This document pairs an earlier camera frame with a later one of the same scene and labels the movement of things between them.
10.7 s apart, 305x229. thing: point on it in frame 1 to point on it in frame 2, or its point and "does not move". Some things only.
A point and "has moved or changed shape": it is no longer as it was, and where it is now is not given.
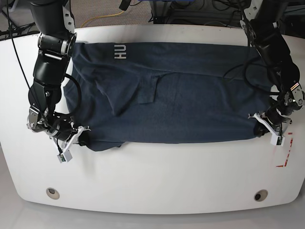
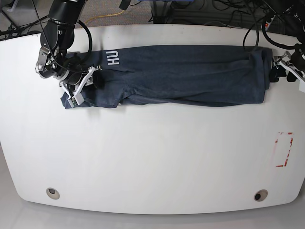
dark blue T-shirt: (121, 92) has moved or changed shape
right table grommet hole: (261, 195) does not move
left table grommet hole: (53, 193) does not move
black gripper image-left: (66, 129) to (99, 78)
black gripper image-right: (275, 115) to (279, 71)
